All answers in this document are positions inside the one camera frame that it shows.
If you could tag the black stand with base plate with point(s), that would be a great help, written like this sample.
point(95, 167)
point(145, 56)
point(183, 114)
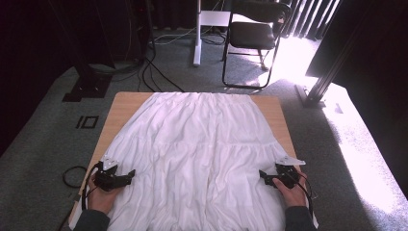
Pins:
point(88, 86)

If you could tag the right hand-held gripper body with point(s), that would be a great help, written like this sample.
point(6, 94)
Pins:
point(286, 174)

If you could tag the aluminium profile stand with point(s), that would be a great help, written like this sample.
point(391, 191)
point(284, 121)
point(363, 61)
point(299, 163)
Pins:
point(324, 80)

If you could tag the black folding chair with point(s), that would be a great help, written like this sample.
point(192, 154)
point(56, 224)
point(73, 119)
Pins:
point(253, 35)

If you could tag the white skirt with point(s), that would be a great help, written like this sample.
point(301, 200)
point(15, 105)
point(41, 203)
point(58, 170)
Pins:
point(198, 154)

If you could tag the white desk leg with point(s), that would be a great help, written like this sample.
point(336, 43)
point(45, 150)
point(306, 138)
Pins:
point(198, 38)

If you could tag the person's right hand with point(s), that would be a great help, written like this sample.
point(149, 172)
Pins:
point(292, 195)

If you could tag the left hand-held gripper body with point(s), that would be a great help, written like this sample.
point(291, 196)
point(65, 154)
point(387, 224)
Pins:
point(106, 179)

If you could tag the vertical window blinds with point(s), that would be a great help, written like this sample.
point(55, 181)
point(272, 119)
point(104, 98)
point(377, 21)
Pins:
point(308, 19)

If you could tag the person's left hand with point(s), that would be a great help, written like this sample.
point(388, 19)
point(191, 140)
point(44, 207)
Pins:
point(102, 200)

